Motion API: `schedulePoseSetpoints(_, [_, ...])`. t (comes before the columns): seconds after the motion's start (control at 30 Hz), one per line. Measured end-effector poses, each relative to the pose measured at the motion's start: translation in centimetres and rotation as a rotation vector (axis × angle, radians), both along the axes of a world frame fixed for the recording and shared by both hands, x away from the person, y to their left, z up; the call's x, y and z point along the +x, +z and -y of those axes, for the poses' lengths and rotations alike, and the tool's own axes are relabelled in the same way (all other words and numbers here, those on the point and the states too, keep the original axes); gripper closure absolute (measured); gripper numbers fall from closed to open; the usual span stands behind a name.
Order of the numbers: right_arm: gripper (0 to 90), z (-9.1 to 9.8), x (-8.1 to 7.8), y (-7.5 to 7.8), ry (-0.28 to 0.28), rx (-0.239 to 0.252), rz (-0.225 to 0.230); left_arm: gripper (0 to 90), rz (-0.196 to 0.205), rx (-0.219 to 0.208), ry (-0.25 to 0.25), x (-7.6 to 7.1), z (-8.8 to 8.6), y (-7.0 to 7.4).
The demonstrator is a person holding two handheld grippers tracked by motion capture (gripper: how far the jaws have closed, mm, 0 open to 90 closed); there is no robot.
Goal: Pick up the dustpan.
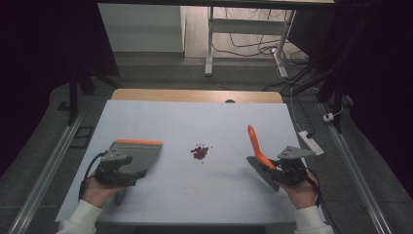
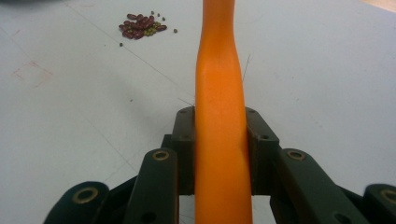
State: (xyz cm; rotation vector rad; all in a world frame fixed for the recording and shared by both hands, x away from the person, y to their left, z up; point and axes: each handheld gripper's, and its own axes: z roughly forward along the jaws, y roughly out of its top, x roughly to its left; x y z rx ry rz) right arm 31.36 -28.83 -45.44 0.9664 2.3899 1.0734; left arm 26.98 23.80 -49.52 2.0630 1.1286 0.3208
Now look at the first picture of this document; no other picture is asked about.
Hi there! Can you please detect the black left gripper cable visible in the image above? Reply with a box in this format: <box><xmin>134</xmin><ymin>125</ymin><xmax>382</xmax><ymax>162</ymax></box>
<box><xmin>78</xmin><ymin>150</ymin><xmax>108</xmax><ymax>201</ymax></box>

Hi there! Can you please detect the pile of red beans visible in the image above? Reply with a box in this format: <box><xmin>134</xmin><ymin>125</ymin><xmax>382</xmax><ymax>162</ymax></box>
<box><xmin>190</xmin><ymin>143</ymin><xmax>214</xmax><ymax>164</ymax></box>

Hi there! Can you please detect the white board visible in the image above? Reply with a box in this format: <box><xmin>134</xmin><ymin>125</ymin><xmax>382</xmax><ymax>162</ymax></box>
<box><xmin>55</xmin><ymin>99</ymin><xmax>326</xmax><ymax>226</ymax></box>

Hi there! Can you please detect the black metal stand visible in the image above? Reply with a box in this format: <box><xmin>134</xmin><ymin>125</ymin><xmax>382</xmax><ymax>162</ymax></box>
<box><xmin>282</xmin><ymin>13</ymin><xmax>378</xmax><ymax>135</ymax></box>
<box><xmin>65</xmin><ymin>62</ymin><xmax>122</xmax><ymax>127</ymax></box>

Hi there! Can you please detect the aluminium rail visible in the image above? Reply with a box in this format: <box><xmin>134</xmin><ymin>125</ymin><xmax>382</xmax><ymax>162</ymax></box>
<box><xmin>7</xmin><ymin>109</ymin><xmax>90</xmax><ymax>234</ymax></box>
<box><xmin>319</xmin><ymin>102</ymin><xmax>394</xmax><ymax>234</ymax></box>

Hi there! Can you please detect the dark curtain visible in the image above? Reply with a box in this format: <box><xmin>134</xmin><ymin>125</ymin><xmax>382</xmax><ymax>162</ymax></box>
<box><xmin>0</xmin><ymin>0</ymin><xmax>120</xmax><ymax>178</ymax></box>
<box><xmin>287</xmin><ymin>0</ymin><xmax>413</xmax><ymax>198</ymax></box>

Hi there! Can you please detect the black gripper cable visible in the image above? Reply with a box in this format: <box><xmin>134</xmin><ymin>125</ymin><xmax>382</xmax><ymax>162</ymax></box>
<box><xmin>78</xmin><ymin>150</ymin><xmax>108</xmax><ymax>201</ymax></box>
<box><xmin>303</xmin><ymin>167</ymin><xmax>342</xmax><ymax>234</ymax></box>

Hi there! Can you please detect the brush with orange handle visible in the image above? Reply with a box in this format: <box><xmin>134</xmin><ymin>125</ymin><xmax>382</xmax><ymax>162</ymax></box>
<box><xmin>245</xmin><ymin>124</ymin><xmax>282</xmax><ymax>193</ymax></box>

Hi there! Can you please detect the person's left hand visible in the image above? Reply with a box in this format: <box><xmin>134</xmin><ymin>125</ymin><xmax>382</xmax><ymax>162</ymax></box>
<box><xmin>82</xmin><ymin>176</ymin><xmax>127</xmax><ymax>209</ymax></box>

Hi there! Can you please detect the white cabinet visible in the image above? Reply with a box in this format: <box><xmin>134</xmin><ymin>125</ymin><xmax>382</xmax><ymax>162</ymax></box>
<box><xmin>97</xmin><ymin>3</ymin><xmax>187</xmax><ymax>54</ymax></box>

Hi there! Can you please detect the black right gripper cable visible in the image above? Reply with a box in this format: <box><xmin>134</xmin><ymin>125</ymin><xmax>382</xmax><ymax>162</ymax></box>
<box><xmin>303</xmin><ymin>167</ymin><xmax>342</xmax><ymax>234</ymax></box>

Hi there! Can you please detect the white power strip cable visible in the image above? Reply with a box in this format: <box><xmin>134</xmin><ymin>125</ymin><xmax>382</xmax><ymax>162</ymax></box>
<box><xmin>289</xmin><ymin>87</ymin><xmax>305</xmax><ymax>133</ymax></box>

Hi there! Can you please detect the tangle of black floor cables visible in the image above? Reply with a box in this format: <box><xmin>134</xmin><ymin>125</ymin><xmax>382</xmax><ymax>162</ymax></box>
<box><xmin>212</xmin><ymin>8</ymin><xmax>310</xmax><ymax>67</ymax></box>

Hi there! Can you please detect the grey dustpan with orange edge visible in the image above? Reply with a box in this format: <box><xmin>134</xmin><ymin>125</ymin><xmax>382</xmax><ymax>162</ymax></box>
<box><xmin>108</xmin><ymin>138</ymin><xmax>164</xmax><ymax>207</ymax></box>

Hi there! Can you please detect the white desk frame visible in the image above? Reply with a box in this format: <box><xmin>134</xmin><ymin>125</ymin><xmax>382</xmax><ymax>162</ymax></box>
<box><xmin>204</xmin><ymin>6</ymin><xmax>297</xmax><ymax>79</ymax></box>

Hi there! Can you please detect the black floor plate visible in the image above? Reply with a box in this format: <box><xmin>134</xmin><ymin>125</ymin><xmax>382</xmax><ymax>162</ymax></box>
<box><xmin>69</xmin><ymin>126</ymin><xmax>95</xmax><ymax>150</ymax></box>

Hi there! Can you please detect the white power strip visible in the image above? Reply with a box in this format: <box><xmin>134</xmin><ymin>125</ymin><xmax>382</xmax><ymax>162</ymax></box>
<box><xmin>297</xmin><ymin>130</ymin><xmax>325</xmax><ymax>157</ymax></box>

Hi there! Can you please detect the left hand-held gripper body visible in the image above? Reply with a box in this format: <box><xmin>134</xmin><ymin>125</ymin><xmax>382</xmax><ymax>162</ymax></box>
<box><xmin>94</xmin><ymin>148</ymin><xmax>134</xmax><ymax>188</ymax></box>

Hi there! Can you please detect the wooden table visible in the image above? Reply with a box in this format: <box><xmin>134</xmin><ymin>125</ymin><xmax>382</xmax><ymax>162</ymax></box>
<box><xmin>111</xmin><ymin>88</ymin><xmax>284</xmax><ymax>104</ymax></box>

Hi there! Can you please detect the person's right hand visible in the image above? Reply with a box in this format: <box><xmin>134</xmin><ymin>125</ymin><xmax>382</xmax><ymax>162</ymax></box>
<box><xmin>279</xmin><ymin>171</ymin><xmax>321</xmax><ymax>211</ymax></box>

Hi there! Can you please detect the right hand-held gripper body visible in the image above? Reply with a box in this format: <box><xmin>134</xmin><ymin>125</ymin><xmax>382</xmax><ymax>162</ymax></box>
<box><xmin>275</xmin><ymin>145</ymin><xmax>317</xmax><ymax>187</ymax></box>

